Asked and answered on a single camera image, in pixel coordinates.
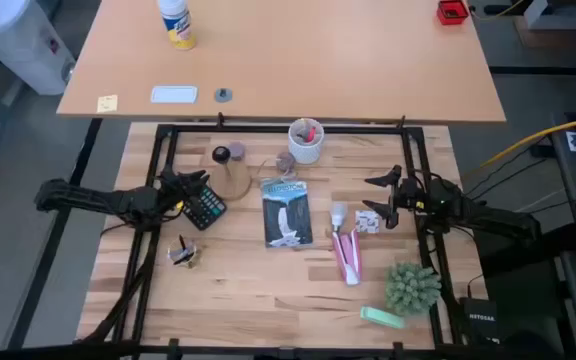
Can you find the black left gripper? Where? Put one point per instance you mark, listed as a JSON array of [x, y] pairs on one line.
[[170, 192]]

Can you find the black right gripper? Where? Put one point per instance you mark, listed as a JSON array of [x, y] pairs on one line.
[[410, 195]]

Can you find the wooden base table lamp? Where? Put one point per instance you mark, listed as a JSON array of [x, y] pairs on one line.
[[233, 182]]

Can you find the white lightbulb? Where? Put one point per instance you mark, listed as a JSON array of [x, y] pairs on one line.
[[338, 215]]

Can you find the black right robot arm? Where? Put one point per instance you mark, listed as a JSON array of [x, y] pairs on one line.
[[493, 220]]

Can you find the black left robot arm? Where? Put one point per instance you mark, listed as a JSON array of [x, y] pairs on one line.
[[93, 200]]

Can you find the black desk calculator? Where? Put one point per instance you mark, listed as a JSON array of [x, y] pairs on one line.
[[208, 207]]

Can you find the patterned sticky note pad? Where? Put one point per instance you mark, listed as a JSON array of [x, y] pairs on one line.
[[366, 221]]

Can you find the black marker pen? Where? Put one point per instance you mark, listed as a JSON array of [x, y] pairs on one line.
[[183, 245]]

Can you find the pink long stapler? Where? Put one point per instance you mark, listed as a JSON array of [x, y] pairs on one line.
[[353, 250]]

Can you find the white marker pen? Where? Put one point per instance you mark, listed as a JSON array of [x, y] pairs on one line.
[[180, 256]]

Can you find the white rectangular tray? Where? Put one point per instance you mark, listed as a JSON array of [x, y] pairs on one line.
[[174, 94]]

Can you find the white textured pen cup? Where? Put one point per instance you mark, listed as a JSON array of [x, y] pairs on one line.
[[305, 152]]

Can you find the grey round desk grommet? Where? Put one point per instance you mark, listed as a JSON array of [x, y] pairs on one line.
[[223, 95]]

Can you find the yellowstone paperback book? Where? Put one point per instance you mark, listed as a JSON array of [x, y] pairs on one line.
[[285, 215]]

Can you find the pink highlighter pen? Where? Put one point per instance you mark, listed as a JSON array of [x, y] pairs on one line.
[[311, 134]]

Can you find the green succulent in pot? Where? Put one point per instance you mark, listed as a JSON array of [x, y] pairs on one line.
[[413, 290]]

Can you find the yellow sticky note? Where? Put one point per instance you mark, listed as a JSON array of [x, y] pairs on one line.
[[107, 103]]

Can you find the mint green stapler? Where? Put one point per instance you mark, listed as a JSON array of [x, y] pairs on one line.
[[382, 317]]

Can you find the light wood desk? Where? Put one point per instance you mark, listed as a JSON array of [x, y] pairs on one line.
[[318, 65]]

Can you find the black netgear router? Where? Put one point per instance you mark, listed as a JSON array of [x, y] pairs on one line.
[[480, 317]]

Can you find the lysol wipes canister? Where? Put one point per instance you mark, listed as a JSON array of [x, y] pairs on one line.
[[178, 25]]

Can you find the red plastic box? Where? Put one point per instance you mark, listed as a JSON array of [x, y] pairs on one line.
[[452, 12]]

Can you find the white water cooler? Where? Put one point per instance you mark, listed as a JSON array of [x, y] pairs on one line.
[[13, 40]]

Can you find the grey box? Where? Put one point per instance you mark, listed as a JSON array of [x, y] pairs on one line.
[[553, 15]]

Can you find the black metal rig frame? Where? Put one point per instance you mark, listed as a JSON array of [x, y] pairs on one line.
[[288, 129]]

